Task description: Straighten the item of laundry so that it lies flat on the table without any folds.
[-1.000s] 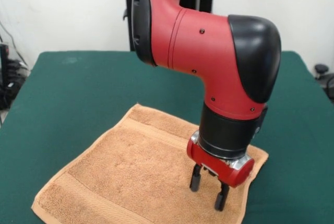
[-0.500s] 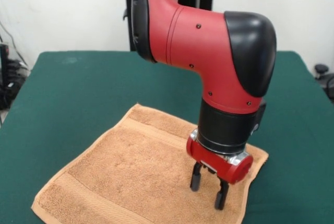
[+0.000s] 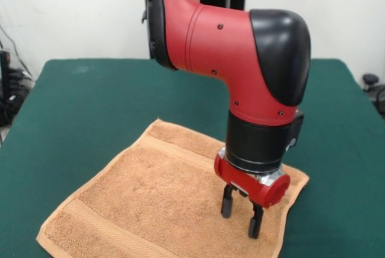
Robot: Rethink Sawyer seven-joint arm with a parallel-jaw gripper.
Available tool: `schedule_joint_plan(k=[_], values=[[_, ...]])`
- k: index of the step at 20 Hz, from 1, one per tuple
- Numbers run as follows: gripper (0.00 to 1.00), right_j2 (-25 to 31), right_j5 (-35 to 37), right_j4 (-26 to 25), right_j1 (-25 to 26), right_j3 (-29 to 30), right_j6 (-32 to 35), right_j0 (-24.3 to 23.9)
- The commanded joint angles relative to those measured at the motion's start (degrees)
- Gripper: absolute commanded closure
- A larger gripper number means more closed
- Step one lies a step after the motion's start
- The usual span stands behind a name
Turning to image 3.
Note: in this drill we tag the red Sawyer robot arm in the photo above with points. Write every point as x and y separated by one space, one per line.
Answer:
240 59

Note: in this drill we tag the black equipment stack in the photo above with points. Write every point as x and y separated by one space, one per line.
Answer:
7 95

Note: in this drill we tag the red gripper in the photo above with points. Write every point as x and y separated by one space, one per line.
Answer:
240 183

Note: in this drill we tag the dark green table cloth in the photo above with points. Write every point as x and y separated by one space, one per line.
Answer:
75 119

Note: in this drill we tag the orange terry towel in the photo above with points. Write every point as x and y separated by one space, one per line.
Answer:
150 198

